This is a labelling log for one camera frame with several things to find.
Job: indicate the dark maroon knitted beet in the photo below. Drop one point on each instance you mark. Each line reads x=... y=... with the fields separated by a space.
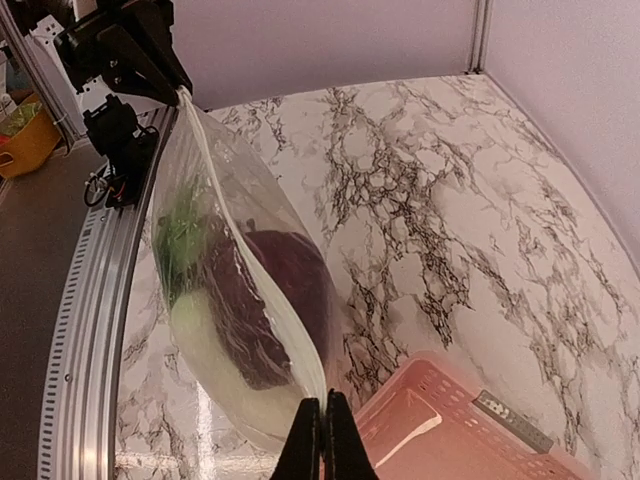
x=272 y=306

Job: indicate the right aluminium frame post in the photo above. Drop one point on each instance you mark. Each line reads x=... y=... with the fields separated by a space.
x=479 y=36

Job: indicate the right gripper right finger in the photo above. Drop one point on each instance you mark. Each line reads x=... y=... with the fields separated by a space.
x=345 y=456

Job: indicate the white knitted radish with leaves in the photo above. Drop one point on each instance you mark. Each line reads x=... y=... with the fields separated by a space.
x=179 y=243

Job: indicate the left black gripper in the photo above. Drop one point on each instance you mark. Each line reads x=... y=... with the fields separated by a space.
x=128 y=45

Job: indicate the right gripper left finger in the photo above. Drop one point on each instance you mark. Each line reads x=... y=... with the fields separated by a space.
x=300 y=456

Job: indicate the yellow plastic tub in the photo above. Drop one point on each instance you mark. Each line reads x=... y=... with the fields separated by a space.
x=28 y=138

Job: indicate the white knitted radish front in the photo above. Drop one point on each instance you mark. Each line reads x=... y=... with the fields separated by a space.
x=265 y=416

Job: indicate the front aluminium table rail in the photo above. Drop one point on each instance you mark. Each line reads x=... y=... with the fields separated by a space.
x=79 y=406

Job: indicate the pink plastic basket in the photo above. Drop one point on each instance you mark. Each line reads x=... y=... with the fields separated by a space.
x=428 y=421

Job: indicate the clear polka dot zip bag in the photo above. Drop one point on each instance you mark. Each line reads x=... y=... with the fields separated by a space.
x=238 y=193

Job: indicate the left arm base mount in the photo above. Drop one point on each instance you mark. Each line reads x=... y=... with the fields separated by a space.
x=116 y=133

